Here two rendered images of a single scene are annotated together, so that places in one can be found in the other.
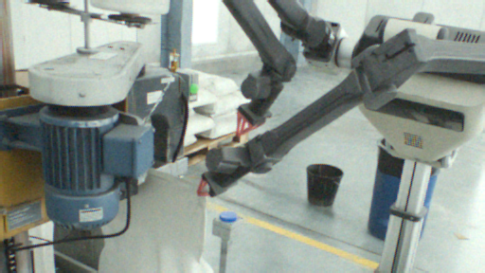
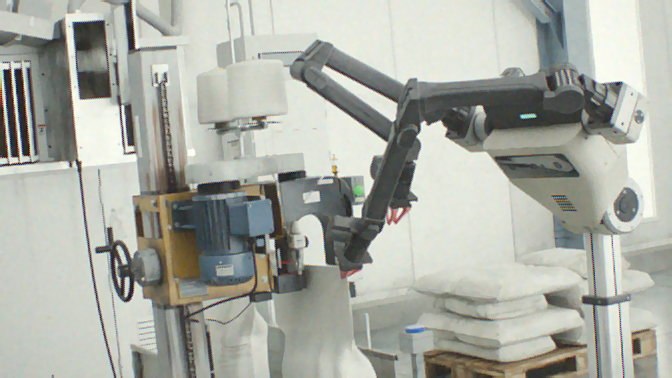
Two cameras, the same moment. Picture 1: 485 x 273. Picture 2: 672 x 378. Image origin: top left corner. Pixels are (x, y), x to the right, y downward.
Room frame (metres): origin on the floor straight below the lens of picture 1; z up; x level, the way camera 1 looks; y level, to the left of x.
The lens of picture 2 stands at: (-1.21, -1.48, 1.45)
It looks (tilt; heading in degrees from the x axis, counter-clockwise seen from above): 3 degrees down; 35
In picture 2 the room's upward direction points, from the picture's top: 5 degrees counter-clockwise
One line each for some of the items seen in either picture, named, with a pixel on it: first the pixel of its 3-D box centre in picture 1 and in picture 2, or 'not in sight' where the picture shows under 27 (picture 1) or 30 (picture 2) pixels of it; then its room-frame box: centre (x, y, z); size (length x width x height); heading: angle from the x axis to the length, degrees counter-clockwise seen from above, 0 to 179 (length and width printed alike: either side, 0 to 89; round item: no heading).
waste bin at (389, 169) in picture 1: (403, 190); not in sight; (3.36, -0.69, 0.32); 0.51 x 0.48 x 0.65; 155
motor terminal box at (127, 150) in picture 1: (130, 154); (251, 222); (1.02, 0.38, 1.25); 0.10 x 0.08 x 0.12; 0
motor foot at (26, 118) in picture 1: (38, 131); (197, 215); (1.02, 0.57, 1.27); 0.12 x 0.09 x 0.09; 155
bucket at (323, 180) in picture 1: (322, 186); not in sight; (3.73, -0.14, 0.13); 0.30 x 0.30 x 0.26
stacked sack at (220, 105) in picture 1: (216, 100); (593, 286); (4.75, 0.93, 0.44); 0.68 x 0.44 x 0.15; 155
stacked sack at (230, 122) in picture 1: (216, 124); (598, 325); (4.75, 0.92, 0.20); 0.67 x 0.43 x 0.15; 155
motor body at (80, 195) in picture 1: (81, 167); (223, 238); (1.01, 0.48, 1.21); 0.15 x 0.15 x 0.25
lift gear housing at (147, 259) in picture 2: not in sight; (145, 267); (0.97, 0.75, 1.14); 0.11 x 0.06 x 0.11; 65
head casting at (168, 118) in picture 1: (120, 108); (296, 218); (1.47, 0.57, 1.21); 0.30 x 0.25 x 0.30; 65
